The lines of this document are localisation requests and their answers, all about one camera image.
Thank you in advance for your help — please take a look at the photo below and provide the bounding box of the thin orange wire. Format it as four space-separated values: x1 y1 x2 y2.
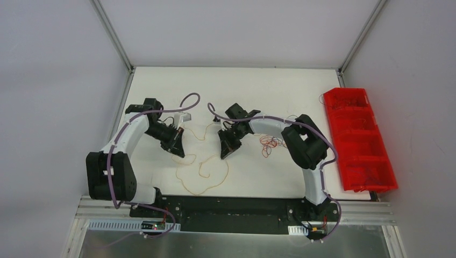
170 121 230 196

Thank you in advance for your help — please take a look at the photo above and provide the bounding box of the thin red wire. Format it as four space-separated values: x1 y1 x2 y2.
259 135 288 159

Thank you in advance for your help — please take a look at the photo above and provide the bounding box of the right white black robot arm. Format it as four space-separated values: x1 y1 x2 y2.
215 103 334 220

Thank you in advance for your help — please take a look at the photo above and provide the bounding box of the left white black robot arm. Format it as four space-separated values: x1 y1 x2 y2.
86 98 191 218

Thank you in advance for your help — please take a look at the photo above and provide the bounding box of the red plastic bin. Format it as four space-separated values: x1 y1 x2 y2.
323 88 398 193

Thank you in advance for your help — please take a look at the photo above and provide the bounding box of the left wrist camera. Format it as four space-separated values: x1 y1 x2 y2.
173 112 192 129

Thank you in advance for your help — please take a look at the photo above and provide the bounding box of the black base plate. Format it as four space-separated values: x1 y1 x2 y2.
130 195 339 235

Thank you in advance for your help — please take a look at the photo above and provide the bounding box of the left white cable duct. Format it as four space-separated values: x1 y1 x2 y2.
88 219 181 233

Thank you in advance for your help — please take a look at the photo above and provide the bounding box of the white cable duct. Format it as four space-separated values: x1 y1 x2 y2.
88 219 181 233
288 225 309 236

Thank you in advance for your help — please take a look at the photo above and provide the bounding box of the aluminium frame rail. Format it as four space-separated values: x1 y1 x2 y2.
75 196 397 226

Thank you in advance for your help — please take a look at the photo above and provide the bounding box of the right white cable duct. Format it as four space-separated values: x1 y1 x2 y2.
288 225 309 236

